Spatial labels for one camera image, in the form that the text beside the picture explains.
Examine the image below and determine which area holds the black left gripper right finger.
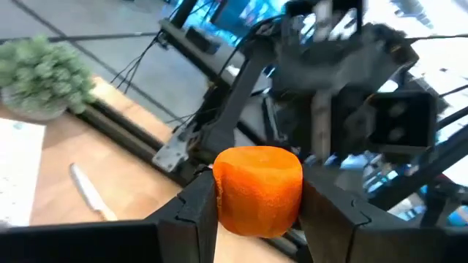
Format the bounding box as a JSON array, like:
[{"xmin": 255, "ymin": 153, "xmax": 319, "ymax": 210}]
[{"xmin": 299, "ymin": 166, "xmax": 468, "ymax": 263}]

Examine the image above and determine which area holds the silver metal bracket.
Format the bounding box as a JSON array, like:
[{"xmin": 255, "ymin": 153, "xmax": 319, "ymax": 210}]
[{"xmin": 151, "ymin": 123, "xmax": 195, "ymax": 173}]

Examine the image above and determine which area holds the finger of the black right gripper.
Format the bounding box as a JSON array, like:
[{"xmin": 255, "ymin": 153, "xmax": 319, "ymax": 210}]
[
  {"xmin": 331, "ymin": 89, "xmax": 369, "ymax": 161},
  {"xmin": 312, "ymin": 91, "xmax": 333, "ymax": 161}
]

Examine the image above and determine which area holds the white perforated metal shelf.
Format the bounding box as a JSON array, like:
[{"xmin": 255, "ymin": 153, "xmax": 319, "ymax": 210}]
[{"xmin": 0, "ymin": 116, "xmax": 47, "ymax": 228}]

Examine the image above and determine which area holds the small pale yellow object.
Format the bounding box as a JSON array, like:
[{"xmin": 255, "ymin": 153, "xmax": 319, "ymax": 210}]
[{"xmin": 68, "ymin": 162, "xmax": 118, "ymax": 222}]

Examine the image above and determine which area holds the orange fruit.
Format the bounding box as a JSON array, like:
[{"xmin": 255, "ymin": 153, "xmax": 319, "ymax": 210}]
[{"xmin": 212, "ymin": 145, "xmax": 304, "ymax": 239}]

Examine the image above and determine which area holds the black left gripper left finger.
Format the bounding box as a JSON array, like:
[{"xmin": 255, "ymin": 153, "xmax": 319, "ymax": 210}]
[{"xmin": 0, "ymin": 169, "xmax": 219, "ymax": 263}]

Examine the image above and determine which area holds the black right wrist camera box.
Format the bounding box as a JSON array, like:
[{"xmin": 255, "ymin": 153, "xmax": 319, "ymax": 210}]
[{"xmin": 366, "ymin": 90, "xmax": 439, "ymax": 155}]

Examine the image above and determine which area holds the green potted plant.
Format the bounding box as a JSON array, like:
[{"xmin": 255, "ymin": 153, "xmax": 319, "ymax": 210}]
[{"xmin": 0, "ymin": 34, "xmax": 97, "ymax": 122}]

